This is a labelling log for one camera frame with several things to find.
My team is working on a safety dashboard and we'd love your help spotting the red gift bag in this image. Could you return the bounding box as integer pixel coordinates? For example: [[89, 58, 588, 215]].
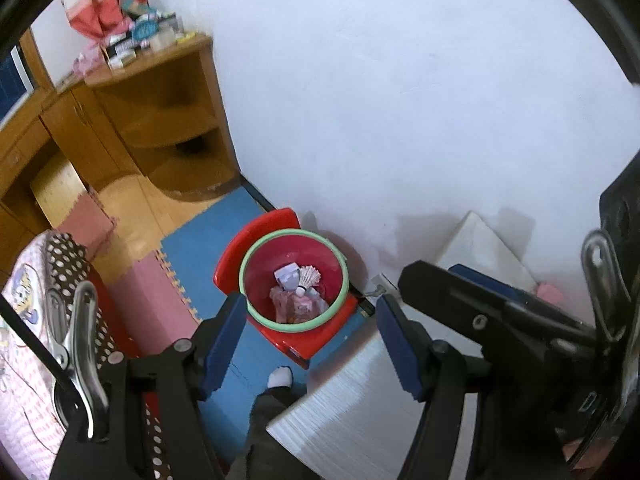
[[62, 0, 126, 38]]

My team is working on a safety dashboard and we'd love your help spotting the red bucket with green rim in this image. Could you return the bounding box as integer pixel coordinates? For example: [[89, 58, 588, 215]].
[[239, 229, 349, 335]]

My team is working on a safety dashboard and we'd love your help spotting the blue foam floor mat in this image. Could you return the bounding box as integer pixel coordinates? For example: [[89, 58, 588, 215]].
[[160, 187, 361, 461]]

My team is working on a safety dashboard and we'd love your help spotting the clutter of small boxes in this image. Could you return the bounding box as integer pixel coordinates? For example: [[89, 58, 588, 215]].
[[72, 0, 198, 73]]

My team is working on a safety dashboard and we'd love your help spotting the pink printed packet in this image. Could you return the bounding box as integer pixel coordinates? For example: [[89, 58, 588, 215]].
[[270, 287, 328, 323]]

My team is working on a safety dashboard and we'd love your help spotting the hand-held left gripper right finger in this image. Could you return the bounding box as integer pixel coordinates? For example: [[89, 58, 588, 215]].
[[376, 294, 501, 480]]

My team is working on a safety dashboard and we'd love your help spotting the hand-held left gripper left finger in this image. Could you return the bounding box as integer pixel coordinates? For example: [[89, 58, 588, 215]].
[[50, 292, 248, 480]]

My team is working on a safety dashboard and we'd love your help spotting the window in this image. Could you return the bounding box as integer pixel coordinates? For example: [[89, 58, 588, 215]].
[[0, 45, 36, 116]]

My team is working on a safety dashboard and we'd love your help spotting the white shuttlecock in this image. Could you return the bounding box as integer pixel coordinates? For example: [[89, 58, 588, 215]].
[[294, 266, 322, 295]]

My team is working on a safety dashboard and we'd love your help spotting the red plastic stool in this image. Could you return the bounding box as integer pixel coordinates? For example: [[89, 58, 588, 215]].
[[214, 207, 361, 361]]

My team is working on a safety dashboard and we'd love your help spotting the brown polka dot blanket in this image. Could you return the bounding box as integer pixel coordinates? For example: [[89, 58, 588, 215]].
[[40, 232, 176, 480]]

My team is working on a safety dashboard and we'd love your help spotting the wooden corner shelf desk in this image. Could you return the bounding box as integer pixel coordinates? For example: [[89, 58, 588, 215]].
[[0, 35, 241, 241]]

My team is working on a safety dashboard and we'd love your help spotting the loose pink foam mat piece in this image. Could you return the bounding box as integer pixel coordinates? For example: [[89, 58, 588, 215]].
[[57, 195, 118, 256]]

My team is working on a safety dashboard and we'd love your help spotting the black cable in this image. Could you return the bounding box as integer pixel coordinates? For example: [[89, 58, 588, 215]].
[[0, 292, 71, 396]]

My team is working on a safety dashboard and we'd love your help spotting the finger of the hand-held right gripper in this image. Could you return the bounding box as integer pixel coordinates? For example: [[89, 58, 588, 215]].
[[399, 260, 601, 361], [448, 264, 593, 333]]

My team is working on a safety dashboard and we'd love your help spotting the small pink item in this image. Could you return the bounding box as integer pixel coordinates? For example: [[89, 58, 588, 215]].
[[535, 282, 563, 306]]

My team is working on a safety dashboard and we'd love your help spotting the person's white sock foot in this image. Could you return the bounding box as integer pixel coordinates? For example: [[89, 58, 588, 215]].
[[267, 366, 293, 390]]

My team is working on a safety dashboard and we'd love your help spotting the small white carton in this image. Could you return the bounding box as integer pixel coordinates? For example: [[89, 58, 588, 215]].
[[274, 266, 301, 291]]

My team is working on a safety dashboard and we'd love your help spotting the person's leg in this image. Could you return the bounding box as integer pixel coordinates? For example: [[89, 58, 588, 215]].
[[245, 385, 311, 480]]

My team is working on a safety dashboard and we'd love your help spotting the light wooden stool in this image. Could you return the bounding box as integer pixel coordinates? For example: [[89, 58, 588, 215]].
[[30, 160, 86, 226]]

